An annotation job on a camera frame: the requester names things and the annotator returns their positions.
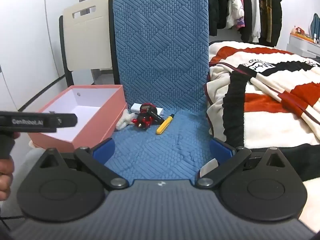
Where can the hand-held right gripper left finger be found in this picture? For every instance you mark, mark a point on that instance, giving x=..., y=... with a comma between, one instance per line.
x=103, y=150

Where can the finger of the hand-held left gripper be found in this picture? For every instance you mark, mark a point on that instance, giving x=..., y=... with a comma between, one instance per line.
x=67, y=120

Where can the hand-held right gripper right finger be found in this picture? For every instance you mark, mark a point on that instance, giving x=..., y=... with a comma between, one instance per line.
x=221, y=150

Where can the pink cardboard box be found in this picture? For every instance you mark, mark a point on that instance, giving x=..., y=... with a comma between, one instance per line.
x=100, y=127

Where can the white fluffy plush piece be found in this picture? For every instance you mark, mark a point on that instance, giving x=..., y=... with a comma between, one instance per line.
x=123, y=122

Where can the red and black toy figure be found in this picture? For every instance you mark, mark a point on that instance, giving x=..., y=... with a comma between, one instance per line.
x=145, y=118

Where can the yellow screwdriver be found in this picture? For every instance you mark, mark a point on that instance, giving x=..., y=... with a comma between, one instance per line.
x=163, y=126

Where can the person's left hand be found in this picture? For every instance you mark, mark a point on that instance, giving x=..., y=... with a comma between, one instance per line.
x=5, y=180

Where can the red white black striped blanket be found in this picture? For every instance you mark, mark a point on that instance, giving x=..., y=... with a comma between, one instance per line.
x=275, y=105

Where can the blue textured chair cushion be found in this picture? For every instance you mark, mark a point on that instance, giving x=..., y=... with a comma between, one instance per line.
x=160, y=55

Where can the white cabinet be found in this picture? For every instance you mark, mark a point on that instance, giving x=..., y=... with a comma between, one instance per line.
x=301, y=45

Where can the red and white toy figure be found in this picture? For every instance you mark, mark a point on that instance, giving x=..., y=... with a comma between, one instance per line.
x=297, y=31

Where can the row of hanging clothes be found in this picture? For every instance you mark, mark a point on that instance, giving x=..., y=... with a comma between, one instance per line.
x=252, y=7

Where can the cream chair with black frame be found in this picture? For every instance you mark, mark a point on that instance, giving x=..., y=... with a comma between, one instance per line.
x=85, y=42

